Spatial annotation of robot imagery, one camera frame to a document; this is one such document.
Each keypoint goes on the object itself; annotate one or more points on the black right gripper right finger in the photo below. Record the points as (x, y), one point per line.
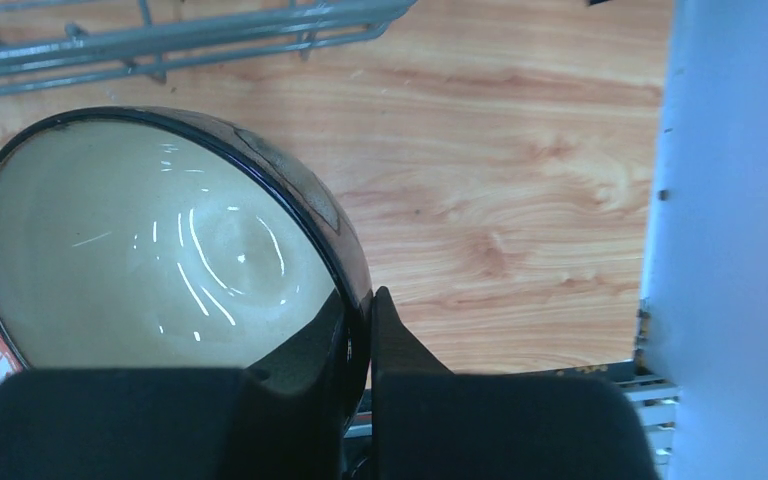
(431, 423)

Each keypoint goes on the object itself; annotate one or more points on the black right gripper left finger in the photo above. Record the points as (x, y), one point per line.
(282, 418)

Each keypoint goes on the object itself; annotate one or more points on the black bowl beige inside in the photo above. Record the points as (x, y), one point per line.
(149, 237)

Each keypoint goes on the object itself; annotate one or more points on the grey wire dish rack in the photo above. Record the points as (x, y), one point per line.
(153, 48)

